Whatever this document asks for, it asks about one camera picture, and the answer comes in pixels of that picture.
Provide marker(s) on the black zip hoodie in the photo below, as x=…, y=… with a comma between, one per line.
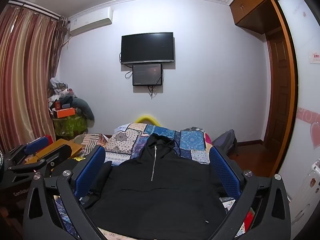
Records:
x=155, y=200

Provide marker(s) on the black wall television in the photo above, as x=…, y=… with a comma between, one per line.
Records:
x=147, y=47

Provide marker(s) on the patchwork patterned blanket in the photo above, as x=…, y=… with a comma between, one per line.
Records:
x=190, y=140

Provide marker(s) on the pile of clutter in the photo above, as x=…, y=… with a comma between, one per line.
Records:
x=61, y=92

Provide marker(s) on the white air conditioner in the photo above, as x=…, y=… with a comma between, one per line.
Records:
x=92, y=21

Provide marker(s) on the grey backpack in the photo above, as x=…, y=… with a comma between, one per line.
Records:
x=225, y=141

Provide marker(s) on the striped pink curtain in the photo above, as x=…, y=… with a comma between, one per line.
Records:
x=25, y=67

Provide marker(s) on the small black wall monitor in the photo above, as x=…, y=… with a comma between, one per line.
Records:
x=147, y=74

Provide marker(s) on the red box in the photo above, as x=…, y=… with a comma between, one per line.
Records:
x=49, y=138

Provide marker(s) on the wooden overhead cabinet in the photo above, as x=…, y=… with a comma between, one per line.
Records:
x=250, y=2

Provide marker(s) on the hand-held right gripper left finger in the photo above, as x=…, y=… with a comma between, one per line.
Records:
x=90, y=171

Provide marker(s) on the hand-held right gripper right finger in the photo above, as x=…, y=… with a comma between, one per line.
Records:
x=223, y=171

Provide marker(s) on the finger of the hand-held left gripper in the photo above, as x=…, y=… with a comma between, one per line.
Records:
x=46, y=161
x=37, y=145

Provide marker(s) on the striped pillow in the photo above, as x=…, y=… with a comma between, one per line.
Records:
x=90, y=141

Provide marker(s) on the orange box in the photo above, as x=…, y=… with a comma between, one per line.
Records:
x=65, y=113

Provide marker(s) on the wooden lap desk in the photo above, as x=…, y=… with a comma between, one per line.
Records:
x=57, y=147

